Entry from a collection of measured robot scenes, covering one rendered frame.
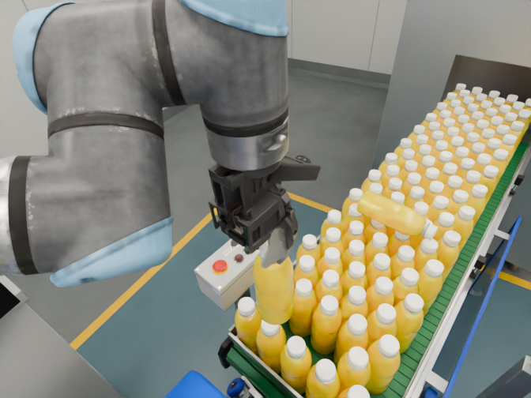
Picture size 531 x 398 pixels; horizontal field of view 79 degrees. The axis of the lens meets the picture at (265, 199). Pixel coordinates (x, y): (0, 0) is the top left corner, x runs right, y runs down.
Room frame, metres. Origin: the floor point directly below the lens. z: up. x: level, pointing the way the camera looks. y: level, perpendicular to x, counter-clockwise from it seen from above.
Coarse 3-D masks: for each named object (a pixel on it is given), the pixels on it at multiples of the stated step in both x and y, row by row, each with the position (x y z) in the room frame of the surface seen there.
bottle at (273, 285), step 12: (276, 264) 0.32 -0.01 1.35; (288, 264) 0.32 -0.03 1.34; (264, 276) 0.31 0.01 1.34; (276, 276) 0.30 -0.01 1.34; (288, 276) 0.31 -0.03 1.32; (264, 288) 0.30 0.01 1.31; (276, 288) 0.30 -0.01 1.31; (288, 288) 0.31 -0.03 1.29; (264, 300) 0.30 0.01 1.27; (276, 300) 0.30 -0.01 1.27; (288, 300) 0.31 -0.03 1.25; (264, 312) 0.31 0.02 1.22; (276, 312) 0.30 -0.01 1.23; (288, 312) 0.31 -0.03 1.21; (276, 324) 0.30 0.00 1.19
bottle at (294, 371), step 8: (304, 352) 0.28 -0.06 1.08; (280, 360) 0.29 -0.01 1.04; (288, 360) 0.27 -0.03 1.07; (296, 360) 0.27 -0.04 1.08; (304, 360) 0.27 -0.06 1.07; (288, 368) 0.26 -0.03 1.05; (296, 368) 0.26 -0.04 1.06; (304, 368) 0.26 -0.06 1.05; (288, 376) 0.26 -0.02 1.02; (296, 376) 0.25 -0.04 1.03; (304, 376) 0.26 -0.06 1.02; (288, 384) 0.26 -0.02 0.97; (296, 384) 0.25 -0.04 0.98; (304, 384) 0.26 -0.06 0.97
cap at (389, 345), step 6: (384, 336) 0.29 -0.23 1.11; (390, 336) 0.29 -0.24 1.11; (384, 342) 0.28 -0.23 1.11; (390, 342) 0.28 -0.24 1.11; (396, 342) 0.28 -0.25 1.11; (384, 348) 0.27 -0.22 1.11; (390, 348) 0.27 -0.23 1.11; (396, 348) 0.27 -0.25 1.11; (384, 354) 0.27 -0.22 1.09; (390, 354) 0.26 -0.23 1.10
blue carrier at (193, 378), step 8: (184, 376) 0.22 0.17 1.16; (192, 376) 0.21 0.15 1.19; (200, 376) 0.21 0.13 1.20; (176, 384) 0.21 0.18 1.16; (184, 384) 0.20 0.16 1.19; (192, 384) 0.19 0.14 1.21; (200, 384) 0.19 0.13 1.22; (208, 384) 0.19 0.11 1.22; (168, 392) 0.20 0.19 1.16; (176, 392) 0.19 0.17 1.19; (184, 392) 0.18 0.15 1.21; (192, 392) 0.18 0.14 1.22; (200, 392) 0.18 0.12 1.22; (208, 392) 0.17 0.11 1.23; (216, 392) 0.17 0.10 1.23
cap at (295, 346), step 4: (292, 336) 0.31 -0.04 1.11; (296, 336) 0.31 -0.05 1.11; (288, 340) 0.30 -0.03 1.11; (292, 340) 0.30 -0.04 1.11; (296, 340) 0.30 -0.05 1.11; (300, 340) 0.30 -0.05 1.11; (288, 344) 0.29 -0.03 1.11; (292, 344) 0.29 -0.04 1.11; (296, 344) 0.29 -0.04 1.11; (300, 344) 0.29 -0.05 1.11; (304, 344) 0.29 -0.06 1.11; (288, 348) 0.28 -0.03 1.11; (292, 348) 0.28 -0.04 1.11; (296, 348) 0.28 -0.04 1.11; (300, 348) 0.28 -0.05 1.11; (304, 348) 0.28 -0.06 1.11; (288, 352) 0.28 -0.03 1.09; (292, 352) 0.27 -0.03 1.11; (296, 352) 0.27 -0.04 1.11; (300, 352) 0.27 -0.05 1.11; (292, 356) 0.27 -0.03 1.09; (296, 356) 0.27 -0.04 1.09
